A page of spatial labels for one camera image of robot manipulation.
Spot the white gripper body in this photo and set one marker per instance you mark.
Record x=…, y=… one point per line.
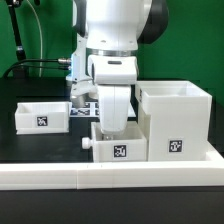
x=110, y=79

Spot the white front drawer box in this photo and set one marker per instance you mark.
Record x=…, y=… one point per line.
x=131, y=146

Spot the white drawer box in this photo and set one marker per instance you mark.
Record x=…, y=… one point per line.
x=42, y=117
x=131, y=146

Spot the white drawer cabinet frame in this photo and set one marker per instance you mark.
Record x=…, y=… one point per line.
x=174, y=117

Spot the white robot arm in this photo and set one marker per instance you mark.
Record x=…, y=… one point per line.
x=113, y=28

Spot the white rear drawer box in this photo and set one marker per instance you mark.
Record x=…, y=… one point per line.
x=42, y=117

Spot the white marker tag plate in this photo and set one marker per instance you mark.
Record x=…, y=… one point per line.
x=89, y=110

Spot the white L-shaped boundary fence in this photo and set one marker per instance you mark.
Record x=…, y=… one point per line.
x=35, y=176

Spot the black camera stand pole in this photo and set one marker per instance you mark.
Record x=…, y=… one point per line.
x=20, y=71

